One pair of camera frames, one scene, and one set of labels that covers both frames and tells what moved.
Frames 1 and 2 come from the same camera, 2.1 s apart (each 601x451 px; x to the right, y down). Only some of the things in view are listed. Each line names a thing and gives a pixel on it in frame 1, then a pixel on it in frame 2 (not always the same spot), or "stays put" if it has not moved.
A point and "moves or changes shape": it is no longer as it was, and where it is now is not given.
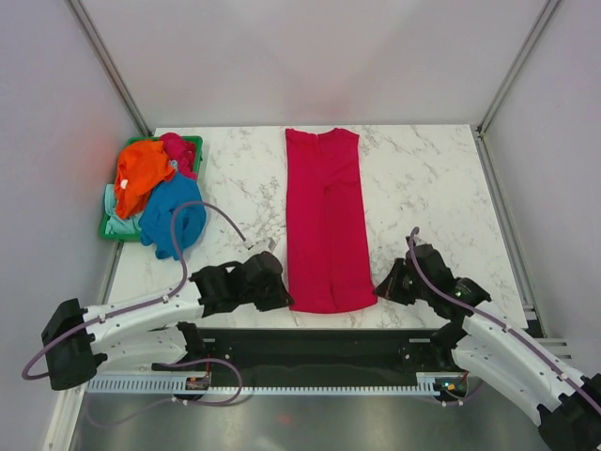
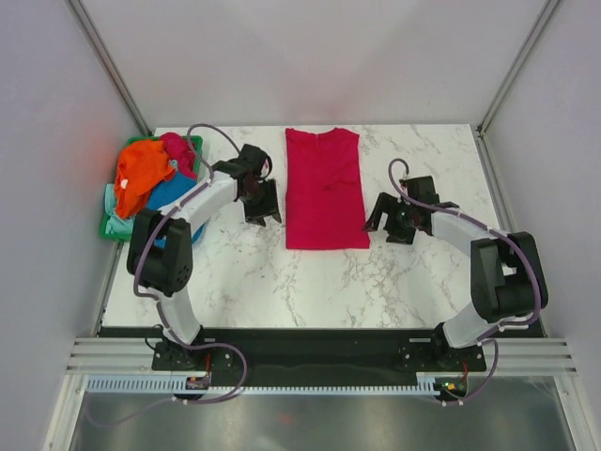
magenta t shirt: x=330 y=255 moves or changes shape
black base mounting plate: x=319 y=353 stays put
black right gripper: x=389 y=287 → x=383 y=204
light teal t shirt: x=115 y=225 stays put
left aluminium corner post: x=110 y=66 stays put
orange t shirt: x=141 y=166 stays put
